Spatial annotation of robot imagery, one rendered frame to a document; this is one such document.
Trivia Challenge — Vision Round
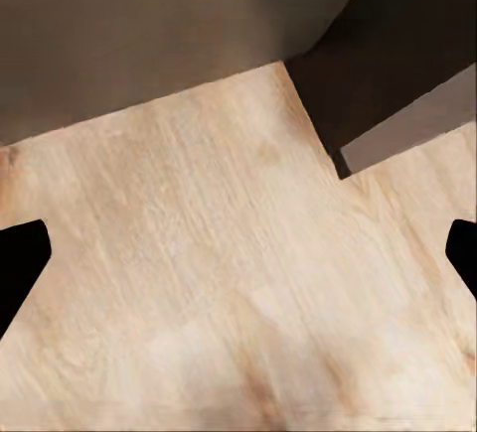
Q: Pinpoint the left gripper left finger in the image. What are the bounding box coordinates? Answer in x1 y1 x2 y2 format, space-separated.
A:
0 219 52 338

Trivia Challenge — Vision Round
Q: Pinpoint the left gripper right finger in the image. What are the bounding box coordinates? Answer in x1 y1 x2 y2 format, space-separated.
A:
445 219 477 300

